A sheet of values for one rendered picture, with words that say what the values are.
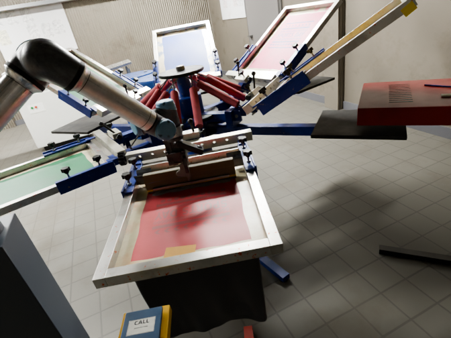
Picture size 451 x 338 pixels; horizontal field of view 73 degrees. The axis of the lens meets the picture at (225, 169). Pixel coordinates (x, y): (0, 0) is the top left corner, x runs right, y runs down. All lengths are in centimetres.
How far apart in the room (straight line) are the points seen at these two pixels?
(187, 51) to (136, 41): 550
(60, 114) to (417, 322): 538
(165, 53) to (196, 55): 31
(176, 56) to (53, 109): 315
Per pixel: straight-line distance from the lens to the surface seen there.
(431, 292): 225
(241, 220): 112
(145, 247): 113
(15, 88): 108
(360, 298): 212
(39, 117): 587
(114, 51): 855
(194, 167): 134
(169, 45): 328
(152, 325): 88
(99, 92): 99
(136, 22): 861
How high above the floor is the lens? 164
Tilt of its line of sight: 27 degrees down
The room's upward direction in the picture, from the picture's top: 11 degrees counter-clockwise
